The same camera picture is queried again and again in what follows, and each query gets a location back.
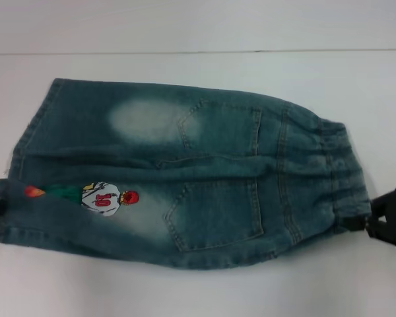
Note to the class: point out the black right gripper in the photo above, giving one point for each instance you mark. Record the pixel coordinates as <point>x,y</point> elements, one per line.
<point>391,218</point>

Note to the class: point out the blue denim shorts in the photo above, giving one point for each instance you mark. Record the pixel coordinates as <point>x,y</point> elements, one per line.
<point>191,171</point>

